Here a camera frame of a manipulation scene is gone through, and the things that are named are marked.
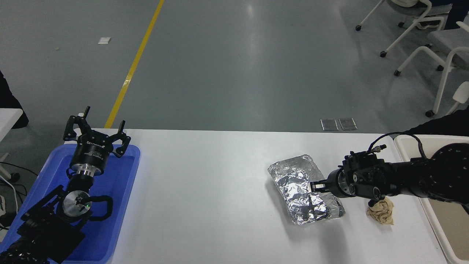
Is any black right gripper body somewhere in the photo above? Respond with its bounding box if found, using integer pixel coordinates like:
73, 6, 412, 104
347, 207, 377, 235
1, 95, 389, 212
327, 169, 354, 199

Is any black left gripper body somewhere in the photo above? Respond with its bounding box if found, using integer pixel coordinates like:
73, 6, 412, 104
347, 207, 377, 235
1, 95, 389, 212
70, 134, 113, 173

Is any foil tray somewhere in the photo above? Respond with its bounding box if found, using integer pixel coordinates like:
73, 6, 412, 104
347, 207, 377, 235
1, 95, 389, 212
267, 154, 346, 225

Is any blue plastic tray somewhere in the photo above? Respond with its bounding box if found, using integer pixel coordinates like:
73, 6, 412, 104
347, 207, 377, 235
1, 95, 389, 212
0, 144, 141, 264

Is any crumpled tan paper ball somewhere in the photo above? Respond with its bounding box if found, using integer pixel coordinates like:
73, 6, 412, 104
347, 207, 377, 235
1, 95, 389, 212
366, 196, 395, 226

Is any white side table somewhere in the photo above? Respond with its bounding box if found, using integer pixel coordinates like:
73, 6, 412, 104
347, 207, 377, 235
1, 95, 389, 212
0, 109, 23, 182

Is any large pale bin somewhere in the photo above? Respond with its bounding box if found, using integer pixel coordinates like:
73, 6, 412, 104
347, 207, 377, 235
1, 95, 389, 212
394, 135, 469, 264

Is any white plastic chair part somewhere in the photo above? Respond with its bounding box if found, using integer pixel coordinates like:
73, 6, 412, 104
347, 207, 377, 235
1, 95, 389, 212
453, 81, 469, 105

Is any white grey office chair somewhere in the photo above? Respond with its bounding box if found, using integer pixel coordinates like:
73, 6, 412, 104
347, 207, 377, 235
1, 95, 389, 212
394, 21, 469, 118
355, 0, 453, 58

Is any black cable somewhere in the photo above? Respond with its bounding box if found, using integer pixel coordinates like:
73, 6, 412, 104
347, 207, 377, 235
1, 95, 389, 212
0, 161, 39, 176

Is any white cable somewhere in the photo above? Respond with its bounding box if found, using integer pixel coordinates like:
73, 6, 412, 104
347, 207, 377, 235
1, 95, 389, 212
0, 175, 19, 214

